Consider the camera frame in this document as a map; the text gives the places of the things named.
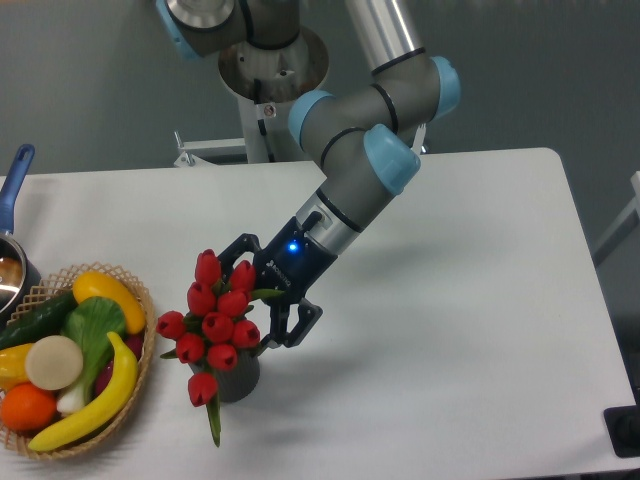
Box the red tulip bouquet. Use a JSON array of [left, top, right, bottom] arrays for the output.
[[156, 249, 282, 446]]

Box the dark red radish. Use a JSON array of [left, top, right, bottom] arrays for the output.
[[93, 333, 144, 397]]

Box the grey ribbed vase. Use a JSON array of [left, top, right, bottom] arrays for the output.
[[188, 346, 260, 407]]

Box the yellow pepper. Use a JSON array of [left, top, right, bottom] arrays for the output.
[[0, 343, 33, 391]]

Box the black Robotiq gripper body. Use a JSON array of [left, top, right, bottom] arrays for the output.
[[253, 215, 338, 303]]

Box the blue handled saucepan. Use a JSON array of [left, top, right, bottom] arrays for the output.
[[1, 144, 41, 330]]

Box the green cucumber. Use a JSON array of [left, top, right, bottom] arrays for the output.
[[1, 291, 77, 349]]

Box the woven wicker basket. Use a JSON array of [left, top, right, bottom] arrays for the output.
[[1, 262, 155, 460]]

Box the orange fruit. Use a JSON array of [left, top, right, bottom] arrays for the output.
[[1, 383, 57, 432]]

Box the black device at edge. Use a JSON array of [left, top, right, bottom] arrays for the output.
[[603, 405, 639, 458]]

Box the beige round disc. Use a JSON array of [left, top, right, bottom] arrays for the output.
[[25, 335, 84, 391]]

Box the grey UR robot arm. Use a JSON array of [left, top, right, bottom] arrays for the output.
[[156, 1, 460, 349]]

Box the white frame at right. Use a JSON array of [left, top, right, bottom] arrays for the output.
[[592, 171, 639, 268]]

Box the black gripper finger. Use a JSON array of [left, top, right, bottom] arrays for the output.
[[254, 294, 324, 357], [217, 233, 261, 274]]

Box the green bok choy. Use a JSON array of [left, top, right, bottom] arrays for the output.
[[57, 297, 126, 416]]

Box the yellow banana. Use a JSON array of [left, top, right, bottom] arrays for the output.
[[28, 332, 138, 452]]

